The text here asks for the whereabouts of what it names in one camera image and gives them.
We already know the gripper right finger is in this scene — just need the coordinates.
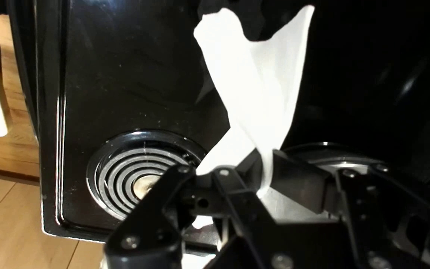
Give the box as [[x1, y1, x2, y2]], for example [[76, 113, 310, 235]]
[[267, 149, 430, 269]]

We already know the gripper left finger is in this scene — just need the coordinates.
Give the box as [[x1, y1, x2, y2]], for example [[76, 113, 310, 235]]
[[104, 149, 276, 269]]

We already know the white paper towel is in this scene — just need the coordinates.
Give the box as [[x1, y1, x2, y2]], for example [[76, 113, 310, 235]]
[[191, 4, 315, 230]]

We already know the burner with silver drip pan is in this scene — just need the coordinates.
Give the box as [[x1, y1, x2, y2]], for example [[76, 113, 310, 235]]
[[265, 141, 391, 225]]

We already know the black coil burner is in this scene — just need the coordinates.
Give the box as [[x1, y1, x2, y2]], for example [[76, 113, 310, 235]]
[[87, 130, 206, 222]]

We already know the black stove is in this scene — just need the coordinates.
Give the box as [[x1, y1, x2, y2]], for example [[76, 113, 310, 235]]
[[8, 0, 430, 269]]

